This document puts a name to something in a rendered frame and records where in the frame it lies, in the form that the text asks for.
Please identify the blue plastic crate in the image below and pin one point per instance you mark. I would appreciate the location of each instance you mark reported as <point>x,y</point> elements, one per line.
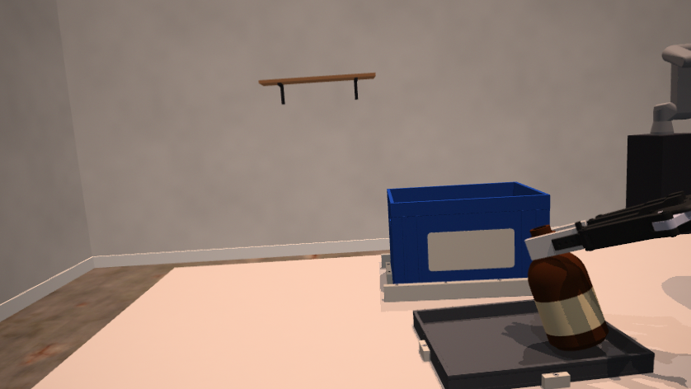
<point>463,232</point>

